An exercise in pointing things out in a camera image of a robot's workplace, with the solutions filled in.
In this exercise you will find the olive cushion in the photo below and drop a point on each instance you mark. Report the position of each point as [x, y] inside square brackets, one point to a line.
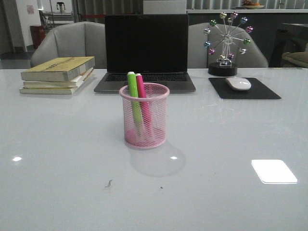
[295, 59]

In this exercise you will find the yellow book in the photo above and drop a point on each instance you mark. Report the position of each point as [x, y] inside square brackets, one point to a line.
[24, 90]
[59, 69]

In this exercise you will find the fruit bowl on counter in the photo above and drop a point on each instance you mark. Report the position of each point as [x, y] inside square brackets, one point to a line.
[249, 4]

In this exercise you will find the left grey armchair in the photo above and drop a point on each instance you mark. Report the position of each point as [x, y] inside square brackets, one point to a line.
[73, 40]

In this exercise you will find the pink highlighter pen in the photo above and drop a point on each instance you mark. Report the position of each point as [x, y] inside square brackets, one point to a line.
[146, 115]

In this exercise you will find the right grey armchair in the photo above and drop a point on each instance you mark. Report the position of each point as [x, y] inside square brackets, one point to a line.
[245, 56]

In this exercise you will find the white computer mouse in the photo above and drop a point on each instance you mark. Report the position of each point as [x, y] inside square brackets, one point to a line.
[238, 83]

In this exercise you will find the pink mesh pen holder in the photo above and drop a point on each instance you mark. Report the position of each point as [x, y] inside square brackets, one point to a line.
[157, 99]

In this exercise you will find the top yellow book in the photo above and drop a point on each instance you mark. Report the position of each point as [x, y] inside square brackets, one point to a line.
[59, 69]

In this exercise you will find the grey armchair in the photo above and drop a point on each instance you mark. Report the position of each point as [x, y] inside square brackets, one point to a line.
[73, 40]
[245, 56]

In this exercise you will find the middle cream book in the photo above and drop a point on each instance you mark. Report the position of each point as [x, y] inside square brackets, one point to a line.
[74, 83]

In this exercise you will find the grey open laptop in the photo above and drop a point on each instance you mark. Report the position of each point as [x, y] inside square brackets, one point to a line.
[154, 45]

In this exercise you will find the green highlighter pen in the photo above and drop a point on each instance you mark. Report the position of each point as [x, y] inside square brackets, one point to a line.
[136, 109]

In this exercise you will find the bottom yellow book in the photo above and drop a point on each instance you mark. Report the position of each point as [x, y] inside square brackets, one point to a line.
[24, 90]

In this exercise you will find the ferris wheel desk ornament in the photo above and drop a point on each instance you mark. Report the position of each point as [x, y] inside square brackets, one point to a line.
[223, 67]

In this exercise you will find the red trash bin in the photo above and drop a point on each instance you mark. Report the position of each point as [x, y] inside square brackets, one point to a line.
[38, 35]

